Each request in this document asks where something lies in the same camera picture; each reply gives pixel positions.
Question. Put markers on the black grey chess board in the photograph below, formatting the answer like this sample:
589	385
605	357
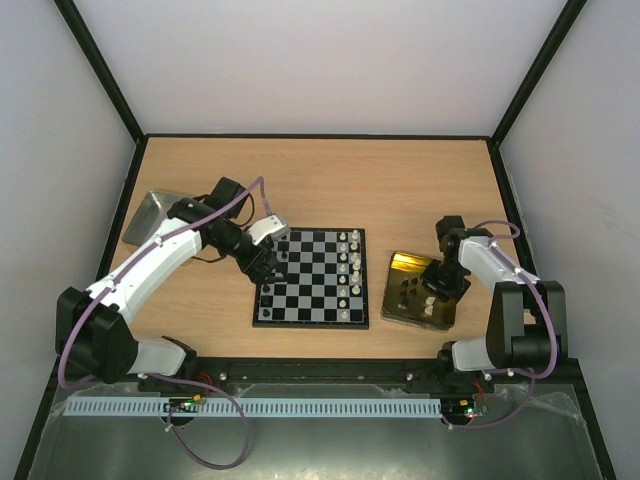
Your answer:
324	285

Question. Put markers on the white slotted cable duct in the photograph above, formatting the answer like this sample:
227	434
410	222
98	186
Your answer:
254	408

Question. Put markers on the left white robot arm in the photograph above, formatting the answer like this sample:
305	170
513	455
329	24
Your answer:
93	325

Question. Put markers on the silver tin lid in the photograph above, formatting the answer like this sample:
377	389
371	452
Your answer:
151	212

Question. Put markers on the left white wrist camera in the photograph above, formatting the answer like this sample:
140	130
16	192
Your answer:
273	226

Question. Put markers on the gold metal tin tray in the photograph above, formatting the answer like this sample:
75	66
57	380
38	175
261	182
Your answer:
408	300

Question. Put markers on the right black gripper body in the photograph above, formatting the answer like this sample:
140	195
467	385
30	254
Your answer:
445	280

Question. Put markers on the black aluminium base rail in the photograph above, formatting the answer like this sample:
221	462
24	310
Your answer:
428	376

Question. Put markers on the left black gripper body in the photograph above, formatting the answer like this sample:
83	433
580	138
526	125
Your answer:
247	264

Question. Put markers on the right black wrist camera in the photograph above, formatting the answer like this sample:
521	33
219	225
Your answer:
446	224

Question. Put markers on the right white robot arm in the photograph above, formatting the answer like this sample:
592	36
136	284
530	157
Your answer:
527	326

